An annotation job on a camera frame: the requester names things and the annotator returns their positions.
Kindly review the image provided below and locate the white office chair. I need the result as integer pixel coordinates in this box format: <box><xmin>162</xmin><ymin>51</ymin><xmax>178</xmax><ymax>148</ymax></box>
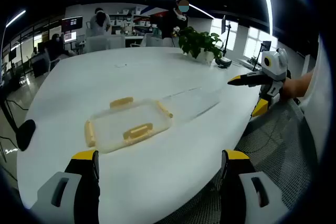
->
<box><xmin>106</xmin><ymin>35</ymin><xmax>126</xmax><ymax>49</ymax></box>
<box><xmin>144</xmin><ymin>34</ymin><xmax>163</xmax><ymax>48</ymax></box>
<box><xmin>85</xmin><ymin>36</ymin><xmax>110</xmax><ymax>53</ymax></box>

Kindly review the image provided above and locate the person's white shirt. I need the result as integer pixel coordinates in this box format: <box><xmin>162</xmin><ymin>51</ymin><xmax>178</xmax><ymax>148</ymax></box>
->
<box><xmin>299</xmin><ymin>34</ymin><xmax>331</xmax><ymax>162</ymax></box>

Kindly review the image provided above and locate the person's right hand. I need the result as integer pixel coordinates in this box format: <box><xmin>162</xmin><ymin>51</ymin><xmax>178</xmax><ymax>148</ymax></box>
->
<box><xmin>280</xmin><ymin>76</ymin><xmax>299</xmax><ymax>102</ymax></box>

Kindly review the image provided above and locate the green leafy plant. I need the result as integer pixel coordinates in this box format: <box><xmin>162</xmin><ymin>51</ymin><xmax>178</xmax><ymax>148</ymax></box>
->
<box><xmin>178</xmin><ymin>26</ymin><xmax>224</xmax><ymax>61</ymax></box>

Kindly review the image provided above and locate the white and black desk device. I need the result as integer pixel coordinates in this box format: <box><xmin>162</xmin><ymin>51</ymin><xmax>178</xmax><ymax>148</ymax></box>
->
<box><xmin>215</xmin><ymin>57</ymin><xmax>233</xmax><ymax>69</ymax></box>

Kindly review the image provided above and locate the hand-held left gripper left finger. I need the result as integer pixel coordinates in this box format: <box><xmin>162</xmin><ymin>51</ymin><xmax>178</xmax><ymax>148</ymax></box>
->
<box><xmin>36</xmin><ymin>150</ymin><xmax>101</xmax><ymax>224</ymax></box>

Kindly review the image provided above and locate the monitor on black pole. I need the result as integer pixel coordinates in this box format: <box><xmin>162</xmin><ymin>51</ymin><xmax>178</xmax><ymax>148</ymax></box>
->
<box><xmin>221</xmin><ymin>15</ymin><xmax>233</xmax><ymax>58</ymax></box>

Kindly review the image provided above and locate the lit computer monitor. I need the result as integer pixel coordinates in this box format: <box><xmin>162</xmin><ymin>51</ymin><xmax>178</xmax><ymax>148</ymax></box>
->
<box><xmin>62</xmin><ymin>31</ymin><xmax>77</xmax><ymax>42</ymax></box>

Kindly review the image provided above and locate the clear plastic container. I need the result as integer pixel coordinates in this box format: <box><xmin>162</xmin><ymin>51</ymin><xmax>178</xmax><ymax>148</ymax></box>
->
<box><xmin>157</xmin><ymin>86</ymin><xmax>221</xmax><ymax>123</ymax></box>

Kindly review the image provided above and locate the black rounded object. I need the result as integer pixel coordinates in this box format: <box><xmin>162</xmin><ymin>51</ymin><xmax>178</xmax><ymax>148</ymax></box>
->
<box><xmin>16</xmin><ymin>119</ymin><xmax>37</xmax><ymax>152</ymax></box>

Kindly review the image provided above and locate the dark wall screen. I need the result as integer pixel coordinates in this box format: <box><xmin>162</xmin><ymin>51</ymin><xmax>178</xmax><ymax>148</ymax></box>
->
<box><xmin>61</xmin><ymin>16</ymin><xmax>83</xmax><ymax>34</ymax></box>

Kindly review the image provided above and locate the white plant pot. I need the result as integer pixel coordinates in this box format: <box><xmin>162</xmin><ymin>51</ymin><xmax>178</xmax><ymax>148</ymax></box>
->
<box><xmin>195</xmin><ymin>49</ymin><xmax>215</xmax><ymax>66</ymax></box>

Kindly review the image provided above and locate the clear lid with yellow buckles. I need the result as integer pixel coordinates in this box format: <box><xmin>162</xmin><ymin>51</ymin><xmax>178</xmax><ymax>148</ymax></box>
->
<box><xmin>84</xmin><ymin>97</ymin><xmax>174</xmax><ymax>154</ymax></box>

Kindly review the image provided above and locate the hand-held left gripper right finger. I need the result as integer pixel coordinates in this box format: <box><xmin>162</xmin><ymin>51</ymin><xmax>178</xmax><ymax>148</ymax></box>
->
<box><xmin>220</xmin><ymin>149</ymin><xmax>286</xmax><ymax>224</ymax></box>

